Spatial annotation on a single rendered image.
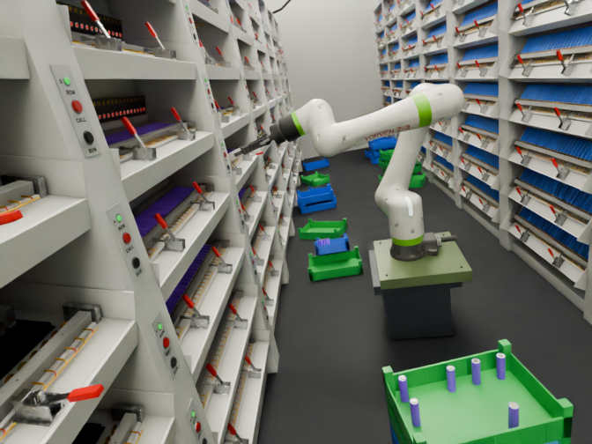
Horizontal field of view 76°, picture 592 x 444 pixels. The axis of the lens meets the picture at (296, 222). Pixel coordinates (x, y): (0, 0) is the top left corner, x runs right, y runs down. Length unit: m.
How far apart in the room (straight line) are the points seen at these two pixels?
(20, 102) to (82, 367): 0.35
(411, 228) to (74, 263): 1.15
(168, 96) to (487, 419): 1.17
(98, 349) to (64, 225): 0.18
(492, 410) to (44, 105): 0.97
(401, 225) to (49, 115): 1.18
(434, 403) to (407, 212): 0.71
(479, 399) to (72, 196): 0.89
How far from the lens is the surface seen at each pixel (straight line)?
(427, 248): 1.55
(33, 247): 0.51
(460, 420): 0.96
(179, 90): 1.25
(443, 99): 1.41
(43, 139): 0.60
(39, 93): 0.59
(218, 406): 1.03
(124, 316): 0.65
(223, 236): 1.32
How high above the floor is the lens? 1.04
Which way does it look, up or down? 20 degrees down
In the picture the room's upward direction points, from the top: 12 degrees counter-clockwise
